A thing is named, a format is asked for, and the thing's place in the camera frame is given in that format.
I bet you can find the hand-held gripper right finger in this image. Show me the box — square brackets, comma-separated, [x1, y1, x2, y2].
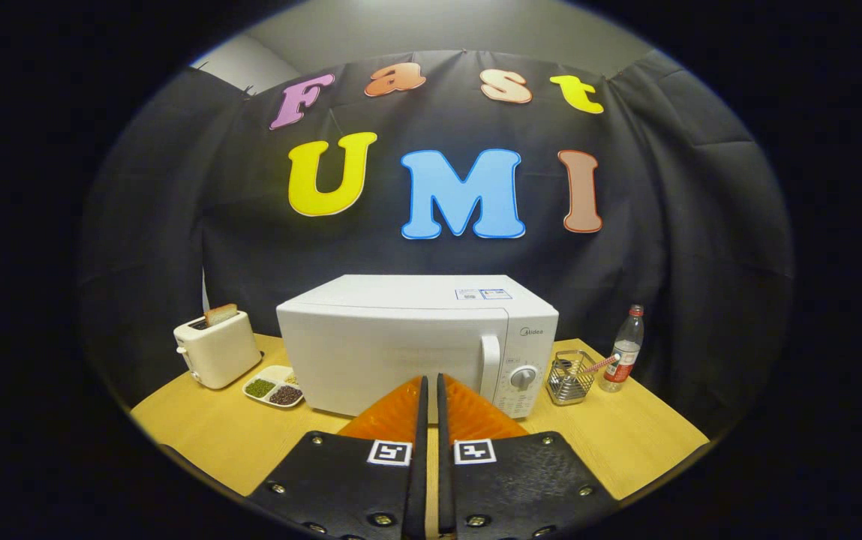
[437, 373, 620, 540]

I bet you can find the metal wire basket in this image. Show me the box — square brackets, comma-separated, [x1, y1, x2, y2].
[546, 360, 598, 407]

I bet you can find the white toaster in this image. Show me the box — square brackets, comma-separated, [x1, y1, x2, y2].
[173, 310, 263, 390]

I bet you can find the white microwave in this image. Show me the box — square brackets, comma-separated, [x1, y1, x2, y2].
[276, 274, 560, 419]

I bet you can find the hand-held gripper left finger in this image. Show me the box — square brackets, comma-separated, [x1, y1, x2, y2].
[247, 375, 430, 540]

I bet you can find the clear plastic water bottle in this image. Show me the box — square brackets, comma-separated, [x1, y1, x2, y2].
[599, 304, 645, 393]

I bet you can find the white divided bean dish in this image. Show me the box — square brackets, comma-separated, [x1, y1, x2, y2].
[242, 365, 304, 409]

